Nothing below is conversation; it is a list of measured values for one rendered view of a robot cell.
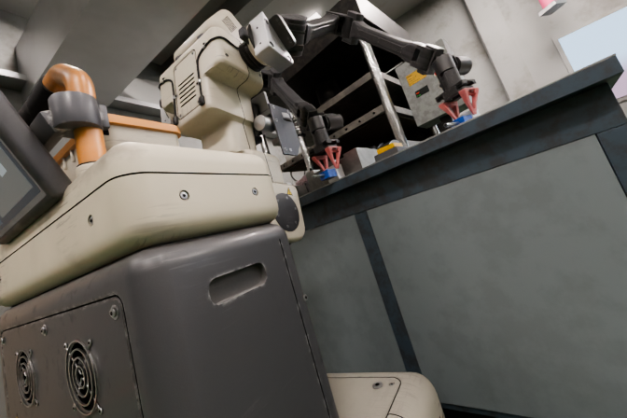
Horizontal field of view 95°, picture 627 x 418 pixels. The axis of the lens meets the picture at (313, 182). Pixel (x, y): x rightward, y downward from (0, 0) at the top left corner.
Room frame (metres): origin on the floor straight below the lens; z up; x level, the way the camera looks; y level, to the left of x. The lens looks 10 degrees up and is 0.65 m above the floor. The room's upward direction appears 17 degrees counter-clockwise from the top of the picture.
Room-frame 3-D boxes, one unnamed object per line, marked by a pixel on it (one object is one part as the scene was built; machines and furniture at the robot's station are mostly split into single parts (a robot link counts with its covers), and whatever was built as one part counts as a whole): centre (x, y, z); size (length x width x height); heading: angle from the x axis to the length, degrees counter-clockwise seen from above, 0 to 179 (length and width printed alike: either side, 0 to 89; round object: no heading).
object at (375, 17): (2.30, -0.36, 1.75); 1.30 x 0.84 x 0.61; 49
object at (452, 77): (0.83, -0.49, 0.96); 0.10 x 0.07 x 0.07; 28
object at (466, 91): (0.82, -0.50, 0.88); 0.07 x 0.07 x 0.09; 28
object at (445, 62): (0.84, -0.50, 1.02); 0.07 x 0.06 x 0.07; 118
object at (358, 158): (1.25, -0.24, 0.87); 0.50 x 0.26 x 0.14; 139
